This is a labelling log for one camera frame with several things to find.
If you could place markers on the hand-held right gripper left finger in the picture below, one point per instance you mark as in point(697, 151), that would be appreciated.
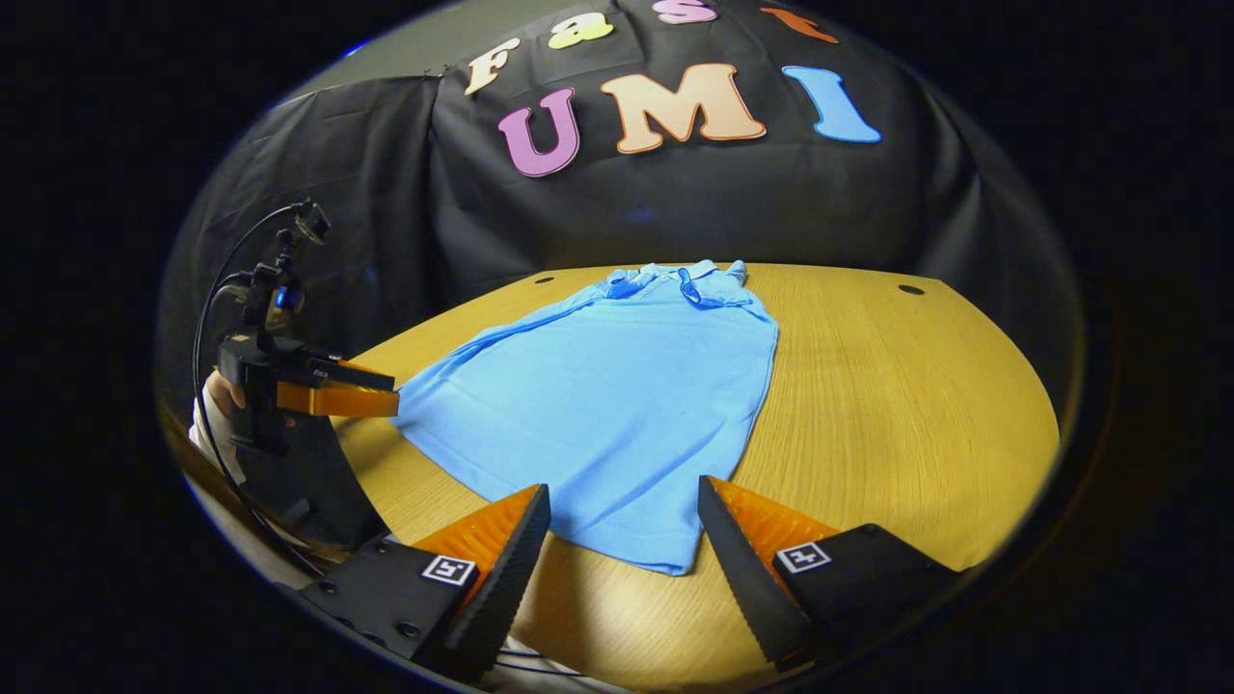
point(506, 578)

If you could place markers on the light blue T-shirt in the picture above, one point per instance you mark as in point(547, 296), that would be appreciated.
point(598, 405)

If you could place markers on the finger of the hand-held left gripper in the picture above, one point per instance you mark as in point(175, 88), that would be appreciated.
point(347, 400)

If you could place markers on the black backdrop cloth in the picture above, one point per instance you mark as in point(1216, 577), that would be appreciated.
point(675, 202)

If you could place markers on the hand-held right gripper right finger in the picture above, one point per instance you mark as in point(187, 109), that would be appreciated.
point(747, 578)

